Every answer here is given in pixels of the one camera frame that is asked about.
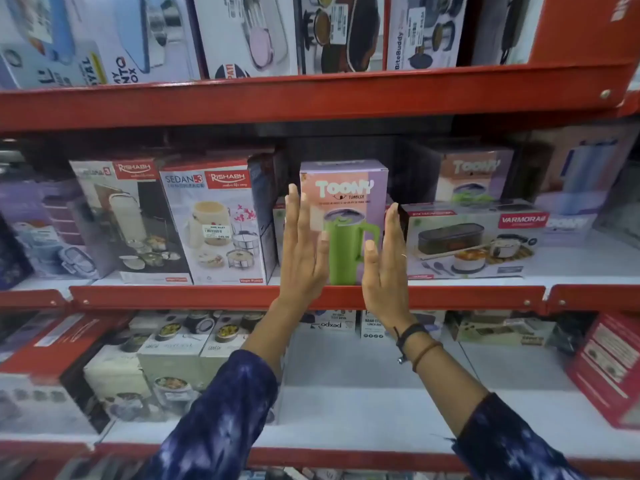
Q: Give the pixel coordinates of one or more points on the white red lunch set box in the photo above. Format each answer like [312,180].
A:
[220,204]

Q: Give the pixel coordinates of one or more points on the red carton with white labels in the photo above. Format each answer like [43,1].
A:
[607,364]

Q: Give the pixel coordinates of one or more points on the dark frying pan carton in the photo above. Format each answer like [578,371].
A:
[502,24]

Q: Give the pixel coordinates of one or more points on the person's right hand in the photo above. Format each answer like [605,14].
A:
[387,289]

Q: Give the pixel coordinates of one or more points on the flat red carton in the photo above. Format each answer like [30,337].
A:
[55,344]

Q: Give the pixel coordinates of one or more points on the dark cookware set carton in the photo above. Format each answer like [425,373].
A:
[350,34]

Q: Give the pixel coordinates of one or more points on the person's left forearm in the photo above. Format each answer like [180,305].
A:
[235,394]

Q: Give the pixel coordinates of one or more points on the person's left hand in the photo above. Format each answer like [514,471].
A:
[300,264]

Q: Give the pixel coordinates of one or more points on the person's left thumb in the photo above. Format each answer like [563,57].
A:
[325,250]

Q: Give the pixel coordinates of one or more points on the pale green casserole carton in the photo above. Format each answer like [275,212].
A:
[227,339]
[172,354]
[112,379]

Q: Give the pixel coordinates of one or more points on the grey lunch box carton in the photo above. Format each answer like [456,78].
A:
[475,239]

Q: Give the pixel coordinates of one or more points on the red shelf side panel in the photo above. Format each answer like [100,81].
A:
[585,24]

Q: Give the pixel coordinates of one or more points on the brown wrist band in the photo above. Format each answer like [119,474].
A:
[426,350]

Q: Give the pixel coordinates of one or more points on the blue lunch box carton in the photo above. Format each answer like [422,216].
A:
[40,39]

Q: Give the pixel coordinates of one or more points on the purple box with green tumbler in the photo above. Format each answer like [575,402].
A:
[350,194]

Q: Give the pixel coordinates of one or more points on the red white lunch carrier box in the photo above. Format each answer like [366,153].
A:
[125,214]

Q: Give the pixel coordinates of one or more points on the red metal shelf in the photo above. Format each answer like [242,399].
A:
[325,97]
[450,297]

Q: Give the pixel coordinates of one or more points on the white carton with pink box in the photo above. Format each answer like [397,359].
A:
[245,29]

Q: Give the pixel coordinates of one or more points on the white lunch box carton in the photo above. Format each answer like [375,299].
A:
[380,327]

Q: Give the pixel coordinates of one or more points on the person's right thumb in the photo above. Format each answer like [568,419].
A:
[371,260]

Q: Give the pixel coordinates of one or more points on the lavender bottle box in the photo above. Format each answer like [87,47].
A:
[580,184]

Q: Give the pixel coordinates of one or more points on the person's right forearm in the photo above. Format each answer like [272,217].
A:
[465,394]

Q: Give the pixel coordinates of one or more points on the purple tan lunch box carton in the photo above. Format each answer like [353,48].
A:
[475,177]

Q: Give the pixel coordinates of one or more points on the dark blue patterned item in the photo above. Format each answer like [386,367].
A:
[12,259]

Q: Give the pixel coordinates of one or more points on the light blue bento carton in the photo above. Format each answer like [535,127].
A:
[145,34]

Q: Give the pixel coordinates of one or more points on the beige flat carton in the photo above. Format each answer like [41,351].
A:
[500,327]

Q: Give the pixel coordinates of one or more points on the black wrist band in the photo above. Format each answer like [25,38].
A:
[412,332]

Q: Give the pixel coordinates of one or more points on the small white blue carton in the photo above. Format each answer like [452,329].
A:
[332,319]

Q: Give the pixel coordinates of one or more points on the blurry purple container box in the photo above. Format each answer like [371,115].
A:
[45,229]

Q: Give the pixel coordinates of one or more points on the white carton with blue containers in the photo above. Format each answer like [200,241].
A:
[425,29]

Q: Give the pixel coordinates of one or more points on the white grey carton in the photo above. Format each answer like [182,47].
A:
[40,404]

